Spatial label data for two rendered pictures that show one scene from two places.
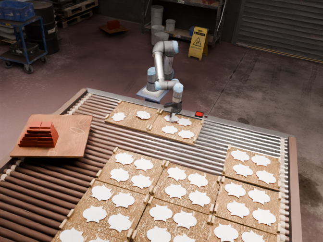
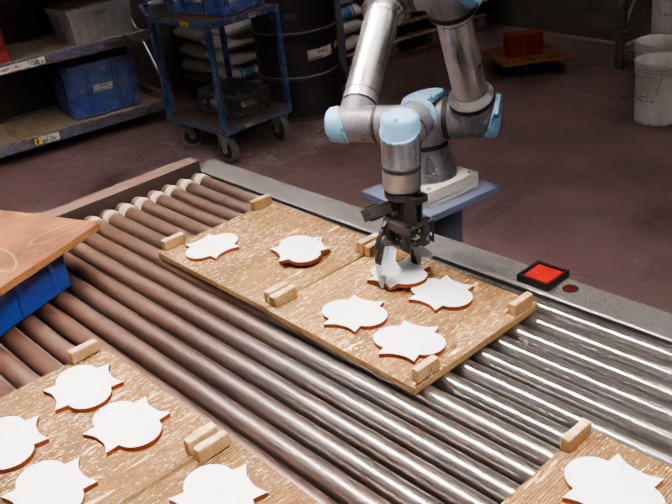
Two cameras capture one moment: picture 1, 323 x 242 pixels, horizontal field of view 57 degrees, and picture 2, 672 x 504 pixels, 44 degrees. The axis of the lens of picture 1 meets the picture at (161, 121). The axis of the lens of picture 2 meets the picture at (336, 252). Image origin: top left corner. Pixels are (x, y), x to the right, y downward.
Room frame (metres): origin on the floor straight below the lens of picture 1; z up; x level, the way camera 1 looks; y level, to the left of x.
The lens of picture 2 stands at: (0.88, -0.83, 1.80)
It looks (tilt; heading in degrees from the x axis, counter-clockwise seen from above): 27 degrees down; 34
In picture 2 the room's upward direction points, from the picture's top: 7 degrees counter-clockwise
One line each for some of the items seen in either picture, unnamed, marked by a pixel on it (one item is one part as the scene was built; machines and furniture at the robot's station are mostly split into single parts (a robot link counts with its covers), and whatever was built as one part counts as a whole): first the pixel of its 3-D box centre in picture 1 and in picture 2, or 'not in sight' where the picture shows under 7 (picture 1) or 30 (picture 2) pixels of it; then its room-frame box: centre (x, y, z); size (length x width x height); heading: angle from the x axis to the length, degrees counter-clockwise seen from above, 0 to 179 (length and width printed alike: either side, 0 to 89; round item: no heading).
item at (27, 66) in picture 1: (17, 40); (217, 73); (4.87, 2.57, 0.46); 0.79 x 0.62 x 0.91; 68
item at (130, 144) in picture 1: (160, 153); (253, 400); (1.78, -0.01, 0.90); 1.95 x 0.05 x 0.05; 74
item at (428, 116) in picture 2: (173, 85); (406, 123); (2.29, -0.09, 1.24); 0.11 x 0.11 x 0.08; 11
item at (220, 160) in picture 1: (164, 145); (296, 373); (1.87, -0.04, 0.90); 1.95 x 0.05 x 0.05; 74
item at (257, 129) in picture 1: (180, 114); (473, 268); (2.38, -0.18, 0.89); 2.08 x 0.08 x 0.06; 74
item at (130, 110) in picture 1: (133, 115); (269, 250); (2.23, 0.26, 0.93); 0.41 x 0.35 x 0.02; 74
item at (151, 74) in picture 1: (154, 74); (426, 115); (2.79, 0.11, 1.08); 0.13 x 0.12 x 0.14; 101
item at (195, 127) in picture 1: (176, 127); (398, 309); (2.10, -0.14, 0.93); 0.41 x 0.35 x 0.02; 73
